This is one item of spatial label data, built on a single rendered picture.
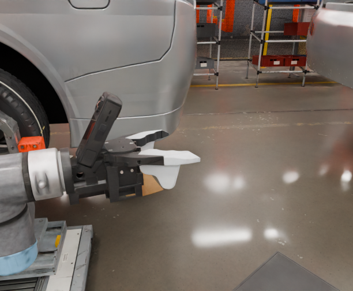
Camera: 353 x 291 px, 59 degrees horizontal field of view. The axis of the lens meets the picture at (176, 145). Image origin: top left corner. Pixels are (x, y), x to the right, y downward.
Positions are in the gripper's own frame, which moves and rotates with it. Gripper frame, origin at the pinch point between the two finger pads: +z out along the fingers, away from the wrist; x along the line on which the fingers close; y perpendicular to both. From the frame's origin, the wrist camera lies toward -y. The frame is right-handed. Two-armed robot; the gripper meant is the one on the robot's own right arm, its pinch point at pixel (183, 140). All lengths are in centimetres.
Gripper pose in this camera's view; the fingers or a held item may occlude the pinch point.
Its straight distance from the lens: 54.3
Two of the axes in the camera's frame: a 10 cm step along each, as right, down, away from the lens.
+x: 3.5, 2.9, -8.9
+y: 0.3, 9.5, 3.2
